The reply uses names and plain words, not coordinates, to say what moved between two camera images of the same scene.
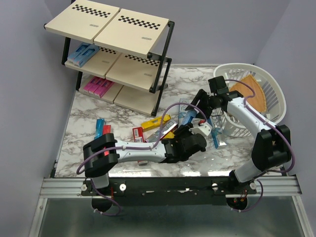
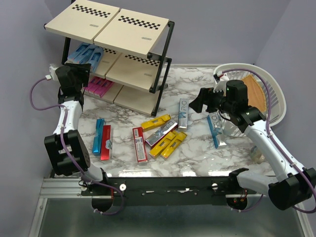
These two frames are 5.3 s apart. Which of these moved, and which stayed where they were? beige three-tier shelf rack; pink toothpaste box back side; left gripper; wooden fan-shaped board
Moved: left gripper
Stayed: pink toothpaste box back side; beige three-tier shelf rack; wooden fan-shaped board
